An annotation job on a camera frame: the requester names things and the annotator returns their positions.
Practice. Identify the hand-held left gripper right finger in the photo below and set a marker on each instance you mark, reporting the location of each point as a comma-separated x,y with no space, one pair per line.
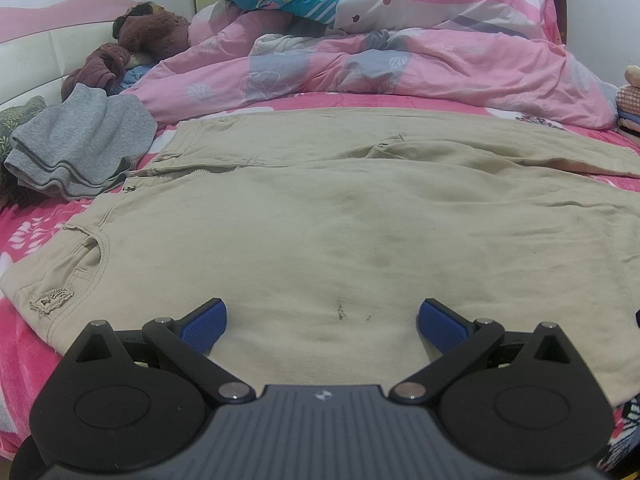
440,325

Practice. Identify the pink floral quilt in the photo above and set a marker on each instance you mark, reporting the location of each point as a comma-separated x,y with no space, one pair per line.
450,70

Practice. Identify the white knit cloth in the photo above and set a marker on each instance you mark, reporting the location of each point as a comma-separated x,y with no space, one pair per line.
275,42

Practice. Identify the green leaf-print pillow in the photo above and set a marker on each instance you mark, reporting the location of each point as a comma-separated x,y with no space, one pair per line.
20,115

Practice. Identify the stack of folded clothes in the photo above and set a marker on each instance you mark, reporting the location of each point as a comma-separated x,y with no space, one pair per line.
631,105

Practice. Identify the pink flower-print blanket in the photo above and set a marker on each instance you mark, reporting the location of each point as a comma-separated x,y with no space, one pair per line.
30,220

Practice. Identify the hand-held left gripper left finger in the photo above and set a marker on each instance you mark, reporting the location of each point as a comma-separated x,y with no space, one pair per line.
205,325

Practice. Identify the dark cloth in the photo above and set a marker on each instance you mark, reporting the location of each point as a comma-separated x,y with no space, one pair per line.
12,187

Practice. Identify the light blue cloth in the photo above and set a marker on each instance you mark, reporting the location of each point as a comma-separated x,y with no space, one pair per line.
135,75

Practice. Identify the grey garment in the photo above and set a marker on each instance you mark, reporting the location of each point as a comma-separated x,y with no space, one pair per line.
80,135

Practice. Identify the beige pants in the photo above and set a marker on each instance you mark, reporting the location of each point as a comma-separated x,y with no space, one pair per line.
325,220

